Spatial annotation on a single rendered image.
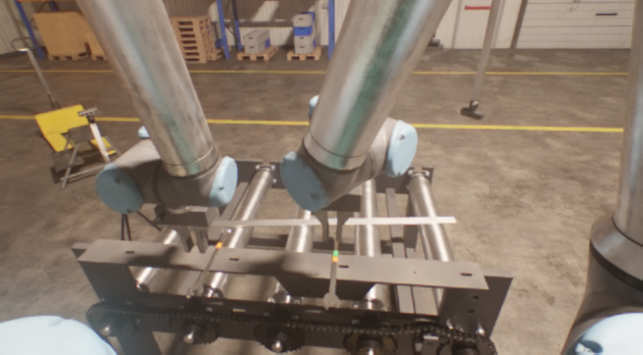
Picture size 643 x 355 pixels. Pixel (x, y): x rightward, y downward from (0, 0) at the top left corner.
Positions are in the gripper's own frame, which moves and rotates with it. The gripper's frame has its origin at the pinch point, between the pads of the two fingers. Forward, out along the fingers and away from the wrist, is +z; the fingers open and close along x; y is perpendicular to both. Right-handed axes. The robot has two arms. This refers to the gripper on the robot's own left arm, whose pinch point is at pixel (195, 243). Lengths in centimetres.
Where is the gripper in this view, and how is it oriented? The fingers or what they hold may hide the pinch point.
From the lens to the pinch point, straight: 93.7
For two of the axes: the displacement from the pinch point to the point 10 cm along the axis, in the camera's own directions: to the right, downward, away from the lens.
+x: 9.9, 0.3, -1.0
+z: 0.2, 8.7, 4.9
